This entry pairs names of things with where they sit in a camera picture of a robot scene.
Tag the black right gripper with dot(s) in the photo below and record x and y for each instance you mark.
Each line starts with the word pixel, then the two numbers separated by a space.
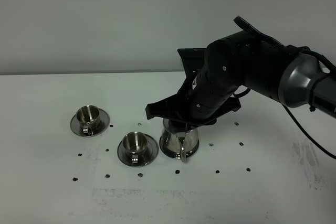
pixel 199 101

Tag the stainless steel teapot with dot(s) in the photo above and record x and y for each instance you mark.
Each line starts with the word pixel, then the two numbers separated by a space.
pixel 178 140

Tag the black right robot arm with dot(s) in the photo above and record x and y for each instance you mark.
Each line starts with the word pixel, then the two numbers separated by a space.
pixel 293 76

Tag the near stainless steel saucer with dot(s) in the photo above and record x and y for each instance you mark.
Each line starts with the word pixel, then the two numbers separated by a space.
pixel 149 156

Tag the stainless steel saucer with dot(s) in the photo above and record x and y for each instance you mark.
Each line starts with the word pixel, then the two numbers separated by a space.
pixel 103 125
pixel 149 156

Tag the near stainless steel teacup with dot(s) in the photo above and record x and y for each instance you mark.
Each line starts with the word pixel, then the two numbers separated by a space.
pixel 135 145

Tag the stainless steel teacup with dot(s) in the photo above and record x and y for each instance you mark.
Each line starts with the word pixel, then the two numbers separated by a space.
pixel 89 119
pixel 135 145

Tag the far stainless steel saucer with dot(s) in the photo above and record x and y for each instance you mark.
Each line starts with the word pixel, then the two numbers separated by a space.
pixel 103 125

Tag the far stainless steel teacup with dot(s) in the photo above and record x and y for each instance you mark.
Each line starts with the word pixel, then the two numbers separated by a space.
pixel 89 119

